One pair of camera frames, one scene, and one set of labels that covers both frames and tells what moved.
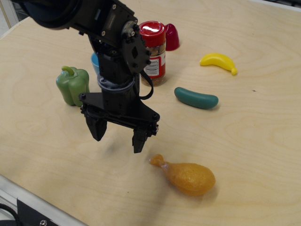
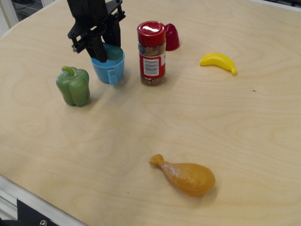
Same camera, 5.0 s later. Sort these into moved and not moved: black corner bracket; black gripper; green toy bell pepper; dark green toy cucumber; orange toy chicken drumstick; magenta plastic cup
Moved: dark green toy cucumber; black gripper
Not moved: orange toy chicken drumstick; black corner bracket; green toy bell pepper; magenta plastic cup
